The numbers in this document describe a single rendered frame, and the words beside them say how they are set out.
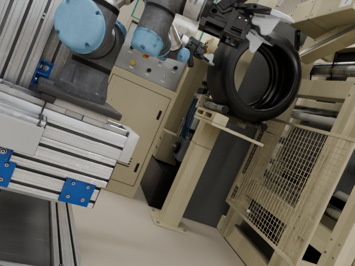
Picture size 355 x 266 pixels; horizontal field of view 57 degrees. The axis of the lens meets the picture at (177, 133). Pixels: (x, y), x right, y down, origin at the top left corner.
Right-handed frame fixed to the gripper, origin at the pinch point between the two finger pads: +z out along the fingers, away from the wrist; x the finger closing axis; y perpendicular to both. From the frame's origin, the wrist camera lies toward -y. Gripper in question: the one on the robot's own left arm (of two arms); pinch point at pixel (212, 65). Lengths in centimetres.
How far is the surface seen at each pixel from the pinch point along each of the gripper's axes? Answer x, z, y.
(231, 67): -11.6, 7.3, 2.7
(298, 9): 19, 39, 67
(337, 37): -16, 54, 51
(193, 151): 26, 27, -52
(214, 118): -11.2, 14.1, -27.2
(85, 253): -42, -20, -114
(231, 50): -9.6, 2.6, 11.0
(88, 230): -19, -19, -114
